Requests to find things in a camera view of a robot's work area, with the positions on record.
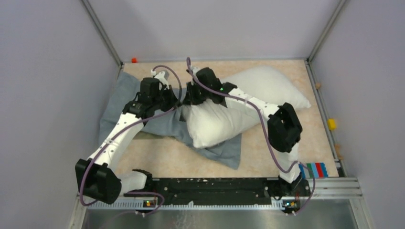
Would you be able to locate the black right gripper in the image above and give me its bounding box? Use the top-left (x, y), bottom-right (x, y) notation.
top-left (184, 81), bottom-right (212, 107)

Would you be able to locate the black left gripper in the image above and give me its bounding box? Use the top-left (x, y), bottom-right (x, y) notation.
top-left (152, 85), bottom-right (182, 112)

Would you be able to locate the grey-blue and beige pillowcase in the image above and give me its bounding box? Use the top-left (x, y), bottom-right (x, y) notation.
top-left (98, 72), bottom-right (242, 169)

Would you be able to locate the white pillow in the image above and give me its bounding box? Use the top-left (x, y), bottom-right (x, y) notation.
top-left (181, 65), bottom-right (311, 148)

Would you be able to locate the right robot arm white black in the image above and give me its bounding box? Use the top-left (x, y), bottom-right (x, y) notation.
top-left (182, 65), bottom-right (303, 197)

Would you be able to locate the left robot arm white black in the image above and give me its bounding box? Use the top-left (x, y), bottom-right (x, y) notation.
top-left (75, 75), bottom-right (179, 206)

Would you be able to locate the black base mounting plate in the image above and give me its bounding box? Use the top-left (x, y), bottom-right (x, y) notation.
top-left (142, 177), bottom-right (310, 206)

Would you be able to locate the small yellow block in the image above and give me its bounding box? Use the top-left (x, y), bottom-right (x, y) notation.
top-left (327, 118), bottom-right (337, 131)

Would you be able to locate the multicolour toy brick stack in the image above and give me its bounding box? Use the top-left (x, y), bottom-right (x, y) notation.
top-left (299, 163), bottom-right (329, 179)

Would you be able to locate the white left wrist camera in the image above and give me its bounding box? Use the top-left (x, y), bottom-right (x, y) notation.
top-left (151, 71), bottom-right (170, 90)

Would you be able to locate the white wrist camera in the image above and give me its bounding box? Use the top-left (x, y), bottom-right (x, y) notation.
top-left (151, 71), bottom-right (170, 90)
top-left (187, 66), bottom-right (200, 76)

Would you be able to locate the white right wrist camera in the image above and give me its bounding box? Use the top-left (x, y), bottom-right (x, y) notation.
top-left (187, 66), bottom-right (200, 76)

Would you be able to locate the aluminium frame rail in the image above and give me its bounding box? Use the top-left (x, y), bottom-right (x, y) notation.
top-left (84, 177), bottom-right (362, 213)

